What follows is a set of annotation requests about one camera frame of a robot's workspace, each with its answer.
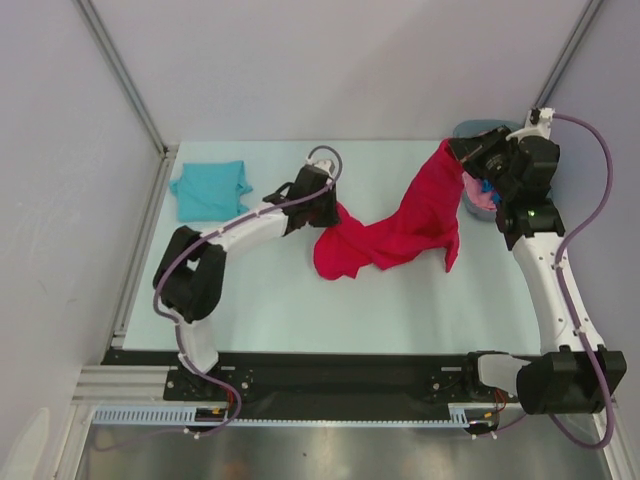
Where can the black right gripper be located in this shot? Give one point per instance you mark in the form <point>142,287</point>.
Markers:
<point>467,150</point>

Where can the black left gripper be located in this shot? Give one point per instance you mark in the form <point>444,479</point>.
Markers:
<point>332,217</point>

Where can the red t-shirt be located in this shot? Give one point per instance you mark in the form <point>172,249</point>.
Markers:
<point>426,219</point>

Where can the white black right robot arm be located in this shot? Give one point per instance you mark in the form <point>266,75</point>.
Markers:
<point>575,372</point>

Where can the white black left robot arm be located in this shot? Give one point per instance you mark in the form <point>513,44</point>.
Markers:
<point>188,282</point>

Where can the dark blue t-shirt in basket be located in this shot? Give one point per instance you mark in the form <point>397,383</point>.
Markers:
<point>490,195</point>

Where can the grey plastic laundry basket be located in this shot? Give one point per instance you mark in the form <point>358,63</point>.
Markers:
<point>471,128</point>

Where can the pink t-shirt in basket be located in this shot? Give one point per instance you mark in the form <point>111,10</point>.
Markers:
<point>472,190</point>

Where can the folded light blue t-shirt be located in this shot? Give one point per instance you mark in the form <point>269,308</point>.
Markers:
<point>210,192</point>

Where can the aluminium frame post right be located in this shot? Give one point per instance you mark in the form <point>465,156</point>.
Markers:
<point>579,32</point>

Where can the aluminium frame post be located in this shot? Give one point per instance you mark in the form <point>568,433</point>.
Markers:
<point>579,32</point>
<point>115,63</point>

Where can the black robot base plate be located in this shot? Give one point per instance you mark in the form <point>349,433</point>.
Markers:
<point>432,378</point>

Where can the light blue cable duct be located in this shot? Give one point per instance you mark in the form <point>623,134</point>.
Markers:
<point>442,416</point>

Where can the aluminium frame rail front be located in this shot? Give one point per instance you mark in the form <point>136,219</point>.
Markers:
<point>120,385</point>

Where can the aluminium frame post left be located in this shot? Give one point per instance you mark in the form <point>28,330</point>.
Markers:
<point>115,63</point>

